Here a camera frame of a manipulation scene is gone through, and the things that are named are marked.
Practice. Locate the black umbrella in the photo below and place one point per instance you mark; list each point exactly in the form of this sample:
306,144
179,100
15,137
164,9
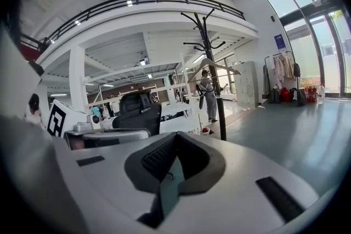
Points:
201,100

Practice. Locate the blue wall poster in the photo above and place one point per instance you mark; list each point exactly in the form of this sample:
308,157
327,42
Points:
279,41

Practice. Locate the white locker cabinet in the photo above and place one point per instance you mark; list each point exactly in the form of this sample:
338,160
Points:
245,85

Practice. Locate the clear water bottle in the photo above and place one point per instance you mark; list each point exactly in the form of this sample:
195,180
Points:
321,93

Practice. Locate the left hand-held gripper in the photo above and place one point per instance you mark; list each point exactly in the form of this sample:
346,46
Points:
59,117

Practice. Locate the garment rail with clothes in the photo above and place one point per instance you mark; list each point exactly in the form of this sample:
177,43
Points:
283,68

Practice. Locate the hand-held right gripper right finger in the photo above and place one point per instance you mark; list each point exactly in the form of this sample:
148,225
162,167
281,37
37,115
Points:
235,189

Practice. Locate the black coat stand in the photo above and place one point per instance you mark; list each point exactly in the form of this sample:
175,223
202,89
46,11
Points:
221,117

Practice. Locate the black backpack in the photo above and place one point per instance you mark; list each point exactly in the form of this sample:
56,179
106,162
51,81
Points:
301,97

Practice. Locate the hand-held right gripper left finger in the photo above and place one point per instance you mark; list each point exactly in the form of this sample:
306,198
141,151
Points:
104,183

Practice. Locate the red bag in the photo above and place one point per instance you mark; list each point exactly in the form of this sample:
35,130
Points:
285,94

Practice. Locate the red fire extinguishers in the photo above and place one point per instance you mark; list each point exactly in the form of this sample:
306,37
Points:
310,93

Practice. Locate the black office chair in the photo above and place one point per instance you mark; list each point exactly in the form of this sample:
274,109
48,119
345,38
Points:
142,117

